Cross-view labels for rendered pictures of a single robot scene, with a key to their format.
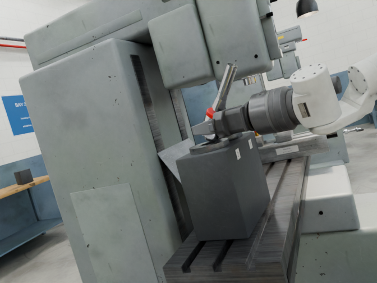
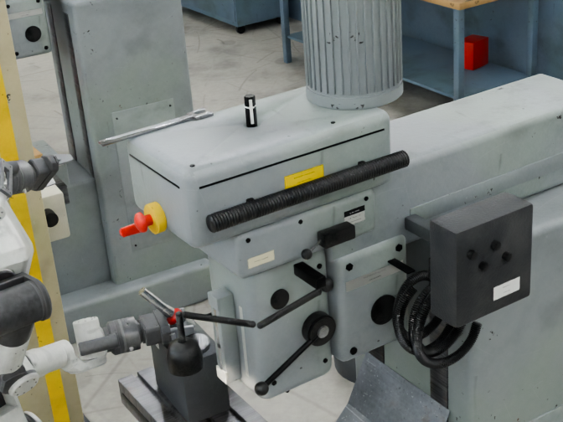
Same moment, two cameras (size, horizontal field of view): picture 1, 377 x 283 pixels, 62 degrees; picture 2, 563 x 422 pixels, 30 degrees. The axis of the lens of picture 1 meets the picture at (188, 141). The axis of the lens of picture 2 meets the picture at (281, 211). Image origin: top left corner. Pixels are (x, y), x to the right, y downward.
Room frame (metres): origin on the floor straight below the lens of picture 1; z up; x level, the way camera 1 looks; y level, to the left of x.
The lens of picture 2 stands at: (2.29, -1.84, 2.62)
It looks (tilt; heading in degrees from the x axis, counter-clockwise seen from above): 26 degrees down; 124
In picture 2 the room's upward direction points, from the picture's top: 5 degrees counter-clockwise
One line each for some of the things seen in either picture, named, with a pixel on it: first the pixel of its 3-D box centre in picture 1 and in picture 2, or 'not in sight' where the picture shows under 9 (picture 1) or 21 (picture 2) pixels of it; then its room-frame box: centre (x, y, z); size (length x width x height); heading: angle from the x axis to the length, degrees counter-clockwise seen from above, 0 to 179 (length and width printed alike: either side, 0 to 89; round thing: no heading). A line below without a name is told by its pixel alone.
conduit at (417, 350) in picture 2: not in sight; (426, 311); (1.46, -0.11, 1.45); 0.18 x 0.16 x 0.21; 65
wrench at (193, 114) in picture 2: not in sight; (155, 126); (1.00, -0.37, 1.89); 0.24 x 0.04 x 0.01; 67
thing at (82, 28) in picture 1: (113, 28); (447, 163); (1.38, 0.18, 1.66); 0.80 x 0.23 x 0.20; 65
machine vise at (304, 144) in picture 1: (280, 143); not in sight; (1.28, -0.36, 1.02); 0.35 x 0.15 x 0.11; 68
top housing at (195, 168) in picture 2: not in sight; (261, 159); (1.17, -0.26, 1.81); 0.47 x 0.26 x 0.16; 65
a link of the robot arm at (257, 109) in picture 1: (251, 117); (143, 331); (0.67, -0.14, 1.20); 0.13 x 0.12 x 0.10; 141
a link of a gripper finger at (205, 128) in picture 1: (203, 128); not in sight; (0.69, -0.04, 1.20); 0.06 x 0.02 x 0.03; 51
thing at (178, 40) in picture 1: (189, 50); (343, 279); (1.25, -0.10, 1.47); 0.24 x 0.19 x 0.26; 155
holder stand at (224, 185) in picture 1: (227, 179); (188, 366); (0.74, -0.07, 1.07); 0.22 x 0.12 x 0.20; 152
